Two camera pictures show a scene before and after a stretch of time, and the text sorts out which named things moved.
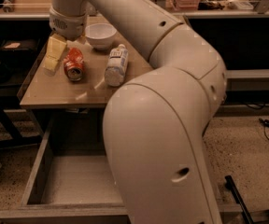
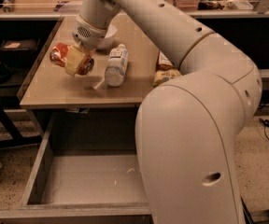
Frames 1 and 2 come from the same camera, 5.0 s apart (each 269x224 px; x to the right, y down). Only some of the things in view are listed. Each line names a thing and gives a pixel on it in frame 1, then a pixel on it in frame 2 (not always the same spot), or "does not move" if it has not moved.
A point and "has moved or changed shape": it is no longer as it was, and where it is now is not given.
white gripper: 68,27 to 87,35
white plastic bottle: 117,65 does not move
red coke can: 74,63 has moved or changed shape
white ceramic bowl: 101,35 does not move
